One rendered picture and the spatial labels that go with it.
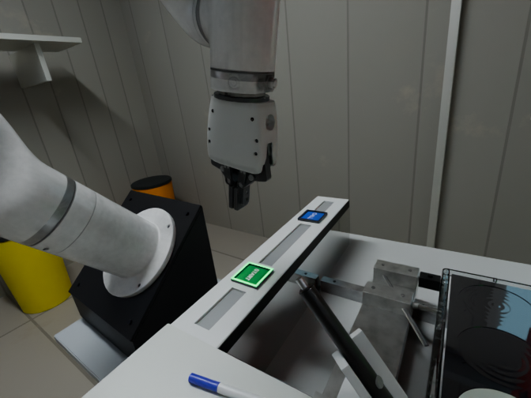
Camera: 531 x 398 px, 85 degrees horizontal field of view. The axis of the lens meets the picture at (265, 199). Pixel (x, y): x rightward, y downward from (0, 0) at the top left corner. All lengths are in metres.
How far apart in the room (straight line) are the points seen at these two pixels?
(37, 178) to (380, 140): 1.74
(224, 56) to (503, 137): 1.65
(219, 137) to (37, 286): 2.21
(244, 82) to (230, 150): 0.10
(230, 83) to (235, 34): 0.05
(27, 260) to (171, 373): 2.08
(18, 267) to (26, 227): 1.95
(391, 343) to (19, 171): 0.60
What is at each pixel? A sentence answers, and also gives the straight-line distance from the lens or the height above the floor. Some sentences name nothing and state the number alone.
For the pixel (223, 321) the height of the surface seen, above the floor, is 0.96.
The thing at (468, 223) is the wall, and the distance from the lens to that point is 2.03.
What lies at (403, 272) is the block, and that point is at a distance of 0.64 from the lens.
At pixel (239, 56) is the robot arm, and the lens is 0.37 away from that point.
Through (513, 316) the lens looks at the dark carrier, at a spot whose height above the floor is 0.90.
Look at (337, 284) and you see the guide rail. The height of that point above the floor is 0.85.
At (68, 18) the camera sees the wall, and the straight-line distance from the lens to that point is 3.20.
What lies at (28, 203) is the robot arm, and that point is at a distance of 0.51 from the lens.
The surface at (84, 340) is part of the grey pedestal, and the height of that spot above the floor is 0.82.
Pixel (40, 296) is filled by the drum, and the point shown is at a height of 0.12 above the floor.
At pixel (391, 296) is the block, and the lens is 0.58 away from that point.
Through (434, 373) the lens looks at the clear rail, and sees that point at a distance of 0.49.
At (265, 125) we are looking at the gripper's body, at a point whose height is 1.22.
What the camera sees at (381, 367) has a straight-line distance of 0.26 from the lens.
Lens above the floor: 1.27
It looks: 21 degrees down
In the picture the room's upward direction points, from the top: 7 degrees counter-clockwise
